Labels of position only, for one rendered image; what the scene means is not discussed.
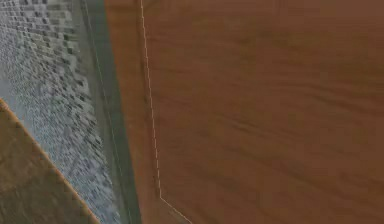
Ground brown wooden door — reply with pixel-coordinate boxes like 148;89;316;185
104;0;384;224

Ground brown wooden table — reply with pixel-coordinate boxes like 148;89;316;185
0;97;101;224

